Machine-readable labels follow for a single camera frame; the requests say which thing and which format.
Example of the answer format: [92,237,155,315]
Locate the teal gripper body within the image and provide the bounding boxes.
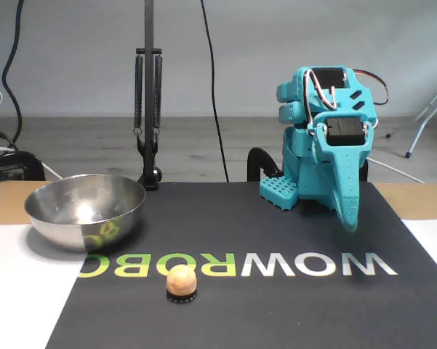
[307,71,380,127]

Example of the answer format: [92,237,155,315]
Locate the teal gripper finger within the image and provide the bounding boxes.
[308,111,375,234]

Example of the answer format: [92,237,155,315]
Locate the wooden ball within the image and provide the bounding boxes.
[166,264,198,296]

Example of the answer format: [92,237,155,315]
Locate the black ring ball stand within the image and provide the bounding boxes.
[165,289,199,305]

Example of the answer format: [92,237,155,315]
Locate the metal bowl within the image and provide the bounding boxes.
[24,173,147,254]

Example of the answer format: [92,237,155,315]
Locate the white metal stand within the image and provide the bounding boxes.
[385,75,437,159]

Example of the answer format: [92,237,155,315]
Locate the white paper sheet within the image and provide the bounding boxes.
[0,223,88,349]
[401,217,437,281]

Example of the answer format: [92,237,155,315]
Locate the black mat with WOWROBO print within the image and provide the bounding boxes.
[45,180,437,349]

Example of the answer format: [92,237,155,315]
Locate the red white black servo cable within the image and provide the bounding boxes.
[302,68,338,128]
[354,68,390,107]

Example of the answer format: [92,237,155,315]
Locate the dark blue cable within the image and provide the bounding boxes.
[1,0,25,150]

